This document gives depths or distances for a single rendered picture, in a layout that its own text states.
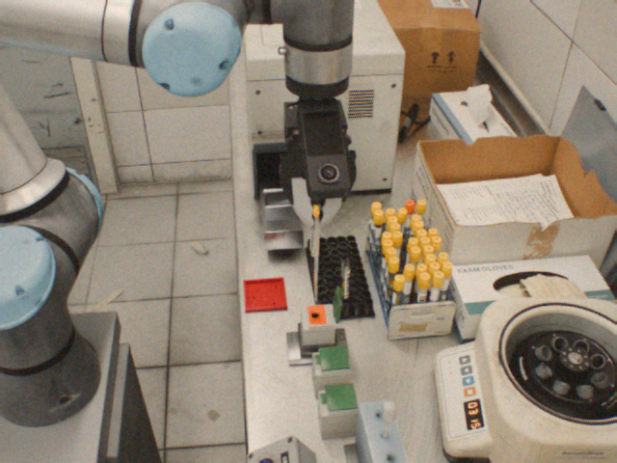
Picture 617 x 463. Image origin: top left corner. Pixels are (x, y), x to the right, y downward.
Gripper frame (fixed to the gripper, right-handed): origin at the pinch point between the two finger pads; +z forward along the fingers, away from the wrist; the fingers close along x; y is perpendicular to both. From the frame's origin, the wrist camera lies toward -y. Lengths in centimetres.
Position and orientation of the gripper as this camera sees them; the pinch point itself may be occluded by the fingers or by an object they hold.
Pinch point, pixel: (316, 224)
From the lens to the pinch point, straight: 83.3
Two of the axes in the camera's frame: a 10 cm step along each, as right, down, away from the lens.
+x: -10.0, 0.6, -0.7
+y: -0.9, -6.4, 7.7
